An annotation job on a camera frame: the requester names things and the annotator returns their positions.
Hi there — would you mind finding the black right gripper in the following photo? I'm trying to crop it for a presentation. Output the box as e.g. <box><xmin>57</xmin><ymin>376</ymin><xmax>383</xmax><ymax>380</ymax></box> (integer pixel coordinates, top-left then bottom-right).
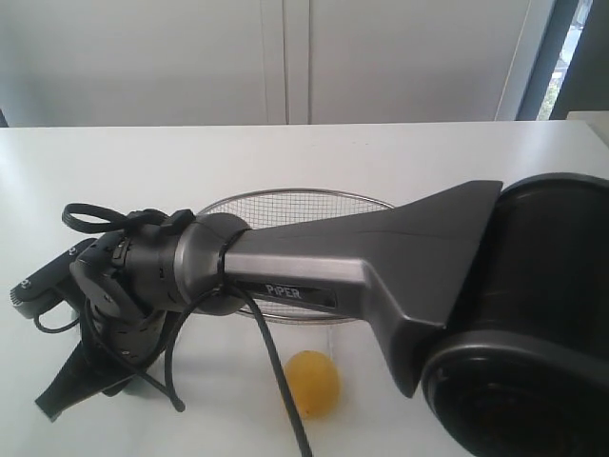
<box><xmin>35</xmin><ymin>226</ymin><xmax>181</xmax><ymax>422</ymax></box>

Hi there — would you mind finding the yellow lemon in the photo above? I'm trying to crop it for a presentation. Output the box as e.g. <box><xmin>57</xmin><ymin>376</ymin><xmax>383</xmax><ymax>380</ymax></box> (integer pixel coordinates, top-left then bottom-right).
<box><xmin>284</xmin><ymin>350</ymin><xmax>342</xmax><ymax>420</ymax></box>

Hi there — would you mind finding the oval metal mesh basket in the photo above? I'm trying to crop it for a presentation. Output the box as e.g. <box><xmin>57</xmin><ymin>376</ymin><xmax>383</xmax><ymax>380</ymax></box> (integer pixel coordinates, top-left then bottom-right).
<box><xmin>199</xmin><ymin>188</ymin><xmax>392</xmax><ymax>325</ymax></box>

